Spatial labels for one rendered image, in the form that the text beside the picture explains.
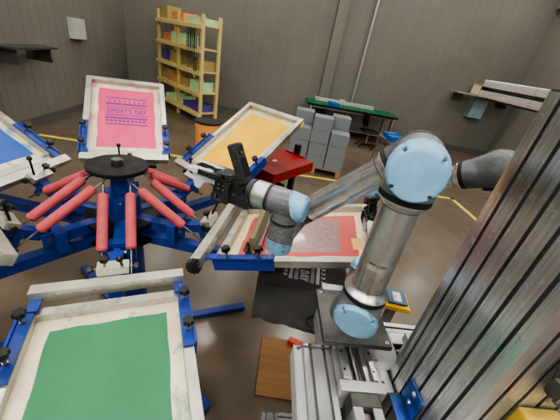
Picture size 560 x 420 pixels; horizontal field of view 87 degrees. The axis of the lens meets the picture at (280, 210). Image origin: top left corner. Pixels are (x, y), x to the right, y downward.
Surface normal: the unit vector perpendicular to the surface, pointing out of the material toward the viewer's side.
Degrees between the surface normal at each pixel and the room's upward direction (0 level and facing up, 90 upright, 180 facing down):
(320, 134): 90
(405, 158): 83
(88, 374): 0
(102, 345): 0
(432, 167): 83
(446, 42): 90
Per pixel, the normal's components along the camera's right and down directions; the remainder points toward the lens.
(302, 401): 0.17, -0.86
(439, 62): 0.00, 0.48
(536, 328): -0.99, -0.15
